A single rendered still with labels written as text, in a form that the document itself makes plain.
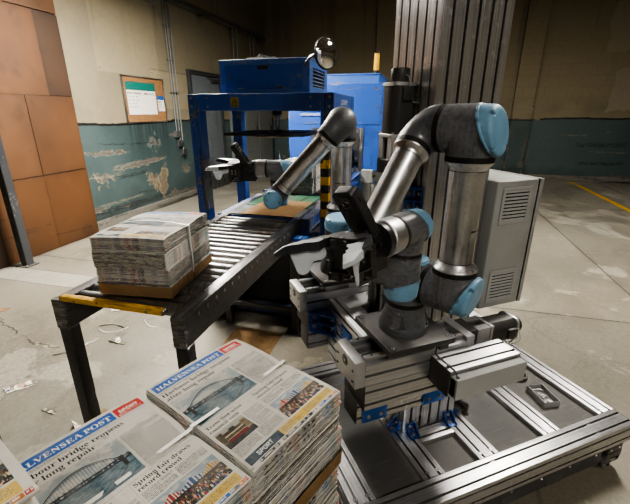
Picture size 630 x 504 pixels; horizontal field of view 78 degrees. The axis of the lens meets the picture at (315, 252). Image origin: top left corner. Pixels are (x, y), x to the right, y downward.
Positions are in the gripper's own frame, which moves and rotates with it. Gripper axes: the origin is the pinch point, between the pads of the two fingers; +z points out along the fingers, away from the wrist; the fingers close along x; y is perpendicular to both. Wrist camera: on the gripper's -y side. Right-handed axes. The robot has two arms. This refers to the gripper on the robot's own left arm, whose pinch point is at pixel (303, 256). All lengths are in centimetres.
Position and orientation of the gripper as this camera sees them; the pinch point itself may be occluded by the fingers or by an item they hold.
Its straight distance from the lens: 59.3
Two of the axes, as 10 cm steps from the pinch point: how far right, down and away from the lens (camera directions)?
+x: -7.2, -1.0, 6.9
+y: 1.0, 9.6, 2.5
